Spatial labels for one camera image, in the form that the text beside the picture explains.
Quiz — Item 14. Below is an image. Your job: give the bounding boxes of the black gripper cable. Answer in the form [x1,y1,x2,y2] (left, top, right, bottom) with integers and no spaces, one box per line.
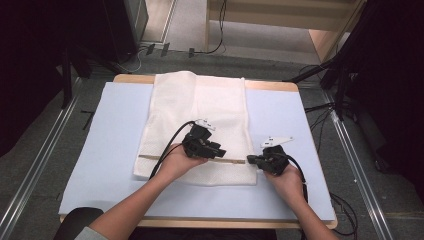
[148,120,198,181]
[282,153,310,204]

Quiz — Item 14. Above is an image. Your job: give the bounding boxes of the person's grey sleeve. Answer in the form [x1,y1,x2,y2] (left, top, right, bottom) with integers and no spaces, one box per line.
[74,226,110,240]

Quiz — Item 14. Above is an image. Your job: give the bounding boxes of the light blue mat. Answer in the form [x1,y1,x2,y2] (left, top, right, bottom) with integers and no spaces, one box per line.
[58,81,337,222]

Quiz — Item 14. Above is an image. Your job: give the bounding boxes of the white towel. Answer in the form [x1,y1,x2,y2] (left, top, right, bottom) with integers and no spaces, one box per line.
[132,70,259,187]

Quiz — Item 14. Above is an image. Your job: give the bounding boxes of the black floor cables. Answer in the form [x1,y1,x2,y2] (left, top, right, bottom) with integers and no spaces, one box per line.
[303,101,337,154]

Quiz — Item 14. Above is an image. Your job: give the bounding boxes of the black looped floor cable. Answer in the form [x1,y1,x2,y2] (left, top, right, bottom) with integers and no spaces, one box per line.
[329,192,360,238]

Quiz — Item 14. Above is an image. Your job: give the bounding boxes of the black metal frame stand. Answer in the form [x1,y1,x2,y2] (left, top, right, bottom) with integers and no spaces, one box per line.
[282,0,379,122]

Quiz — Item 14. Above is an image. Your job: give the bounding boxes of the white floor cable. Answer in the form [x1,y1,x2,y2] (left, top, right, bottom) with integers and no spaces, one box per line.
[116,45,148,74]

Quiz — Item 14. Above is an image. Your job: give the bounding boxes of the dark curtain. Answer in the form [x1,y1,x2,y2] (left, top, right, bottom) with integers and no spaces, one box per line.
[0,0,113,158]
[344,0,424,203]

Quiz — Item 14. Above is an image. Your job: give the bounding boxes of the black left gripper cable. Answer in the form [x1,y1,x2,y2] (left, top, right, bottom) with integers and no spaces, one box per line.
[148,120,198,181]

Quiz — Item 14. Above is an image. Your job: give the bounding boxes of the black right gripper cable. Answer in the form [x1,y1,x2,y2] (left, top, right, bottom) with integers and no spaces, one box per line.
[282,153,310,204]

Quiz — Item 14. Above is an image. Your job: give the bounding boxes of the person's left hand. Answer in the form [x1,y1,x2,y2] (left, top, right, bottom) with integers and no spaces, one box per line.
[156,143,210,183]

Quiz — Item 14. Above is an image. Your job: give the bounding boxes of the black cabinet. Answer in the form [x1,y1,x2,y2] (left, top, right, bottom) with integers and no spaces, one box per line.
[101,0,150,64]

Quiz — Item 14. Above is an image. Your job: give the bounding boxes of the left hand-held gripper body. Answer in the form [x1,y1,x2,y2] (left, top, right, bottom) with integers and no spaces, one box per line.
[181,118,217,160]

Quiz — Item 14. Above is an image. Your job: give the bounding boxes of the black hanging cable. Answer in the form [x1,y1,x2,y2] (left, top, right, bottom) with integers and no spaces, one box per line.
[193,0,228,55]

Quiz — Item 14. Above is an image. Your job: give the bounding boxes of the metal floor rail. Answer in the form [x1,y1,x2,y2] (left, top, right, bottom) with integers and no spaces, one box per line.
[0,77,83,240]
[320,89,395,240]

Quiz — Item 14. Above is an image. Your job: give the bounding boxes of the light wooden shelf unit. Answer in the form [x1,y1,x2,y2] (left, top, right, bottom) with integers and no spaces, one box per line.
[204,0,368,63]

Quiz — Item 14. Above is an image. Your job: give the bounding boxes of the wooden table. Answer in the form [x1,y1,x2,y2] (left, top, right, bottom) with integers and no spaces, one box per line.
[59,73,339,230]

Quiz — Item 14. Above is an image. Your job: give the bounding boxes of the person's right hand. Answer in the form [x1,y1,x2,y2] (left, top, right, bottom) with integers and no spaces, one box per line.
[264,163,306,205]

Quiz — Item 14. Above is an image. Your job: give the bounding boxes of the black rounded object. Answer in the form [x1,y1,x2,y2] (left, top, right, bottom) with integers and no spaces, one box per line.
[53,206,105,240]

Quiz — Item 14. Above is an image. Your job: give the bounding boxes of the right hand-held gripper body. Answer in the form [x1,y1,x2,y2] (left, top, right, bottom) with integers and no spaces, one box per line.
[259,136,295,177]

